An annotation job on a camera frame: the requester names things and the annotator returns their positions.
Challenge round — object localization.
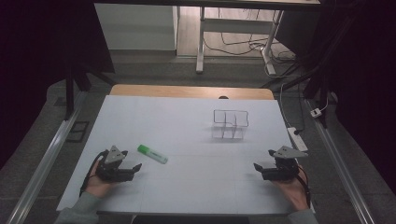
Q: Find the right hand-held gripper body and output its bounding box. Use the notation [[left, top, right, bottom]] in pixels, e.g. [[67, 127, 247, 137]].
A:
[[262, 145, 309, 182]]

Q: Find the clear compartment organizer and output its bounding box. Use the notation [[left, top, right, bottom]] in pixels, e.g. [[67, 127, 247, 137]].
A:
[[211, 108, 250, 140]]

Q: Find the black floor cable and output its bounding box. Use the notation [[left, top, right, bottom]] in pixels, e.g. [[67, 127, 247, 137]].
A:
[[203, 8, 278, 57]]

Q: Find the white desk frame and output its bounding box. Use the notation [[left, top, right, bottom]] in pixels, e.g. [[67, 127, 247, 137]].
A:
[[195, 6, 285, 77]]

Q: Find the white power strip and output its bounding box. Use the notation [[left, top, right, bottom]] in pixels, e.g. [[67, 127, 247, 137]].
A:
[[287, 126, 309, 152]]

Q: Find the person's right hand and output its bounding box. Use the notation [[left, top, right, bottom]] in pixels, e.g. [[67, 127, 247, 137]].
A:
[[272, 165, 312, 212]]

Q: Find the metal rail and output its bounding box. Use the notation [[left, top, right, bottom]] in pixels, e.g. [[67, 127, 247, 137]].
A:
[[303, 98, 378, 224], [6, 91, 89, 224]]

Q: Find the dark curtain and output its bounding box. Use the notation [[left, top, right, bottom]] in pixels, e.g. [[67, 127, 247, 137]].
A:
[[0, 0, 116, 171], [275, 0, 396, 195]]

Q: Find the person's left hand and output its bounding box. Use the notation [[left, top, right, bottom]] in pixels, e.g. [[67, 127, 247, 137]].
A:
[[84, 152, 117, 199]]

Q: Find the right hand-held gripper cable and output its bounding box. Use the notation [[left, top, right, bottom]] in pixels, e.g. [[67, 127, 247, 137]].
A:
[[295, 165, 313, 209]]

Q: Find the white table mat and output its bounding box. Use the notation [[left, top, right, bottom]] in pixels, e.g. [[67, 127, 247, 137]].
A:
[[56, 94, 316, 216]]

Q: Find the green highlighter pen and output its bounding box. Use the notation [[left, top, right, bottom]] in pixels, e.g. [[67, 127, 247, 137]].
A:
[[136, 144, 169, 165]]

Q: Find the black metal stand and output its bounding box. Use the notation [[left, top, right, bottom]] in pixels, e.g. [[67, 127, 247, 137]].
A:
[[261, 12, 356, 129], [63, 60, 117, 121]]

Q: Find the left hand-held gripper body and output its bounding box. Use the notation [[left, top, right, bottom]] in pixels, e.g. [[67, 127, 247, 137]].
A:
[[94, 145, 135, 183]]

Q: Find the black floor frame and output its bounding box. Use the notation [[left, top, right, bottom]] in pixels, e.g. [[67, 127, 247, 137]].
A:
[[65, 120, 91, 144]]

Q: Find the wooden table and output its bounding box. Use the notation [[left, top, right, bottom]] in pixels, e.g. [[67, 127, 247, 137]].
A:
[[109, 83, 276, 101]]

